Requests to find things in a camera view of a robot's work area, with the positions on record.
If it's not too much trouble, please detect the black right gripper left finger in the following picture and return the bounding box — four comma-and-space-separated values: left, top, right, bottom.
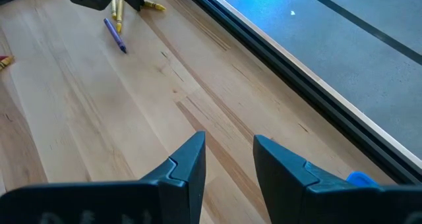
0, 130, 207, 224

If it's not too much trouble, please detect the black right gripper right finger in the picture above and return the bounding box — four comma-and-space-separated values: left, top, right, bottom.
253, 134, 422, 224

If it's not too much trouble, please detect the purple crayon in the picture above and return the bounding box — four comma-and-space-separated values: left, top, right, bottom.
103, 17, 128, 55

